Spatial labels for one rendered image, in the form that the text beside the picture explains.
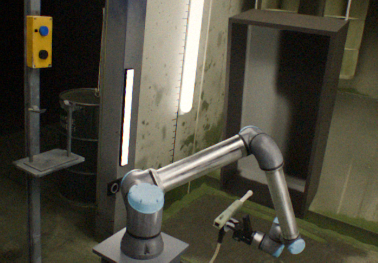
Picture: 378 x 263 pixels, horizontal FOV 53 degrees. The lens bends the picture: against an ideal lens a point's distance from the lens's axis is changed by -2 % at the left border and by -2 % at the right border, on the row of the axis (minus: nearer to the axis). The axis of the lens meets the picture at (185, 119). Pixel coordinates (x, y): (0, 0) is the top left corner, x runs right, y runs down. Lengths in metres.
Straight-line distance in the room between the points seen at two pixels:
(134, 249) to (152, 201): 0.23
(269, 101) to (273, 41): 0.42
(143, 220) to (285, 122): 1.42
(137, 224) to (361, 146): 2.36
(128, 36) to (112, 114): 0.50
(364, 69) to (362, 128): 0.52
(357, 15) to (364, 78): 0.63
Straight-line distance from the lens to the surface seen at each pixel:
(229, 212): 2.29
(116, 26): 2.35
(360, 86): 3.68
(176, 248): 1.78
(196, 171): 1.79
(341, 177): 3.46
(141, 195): 1.60
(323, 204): 3.42
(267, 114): 2.72
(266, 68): 2.62
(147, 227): 1.63
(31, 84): 2.16
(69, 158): 2.22
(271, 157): 1.76
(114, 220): 2.70
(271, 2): 3.47
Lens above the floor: 1.65
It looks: 16 degrees down
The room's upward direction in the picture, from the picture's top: 6 degrees clockwise
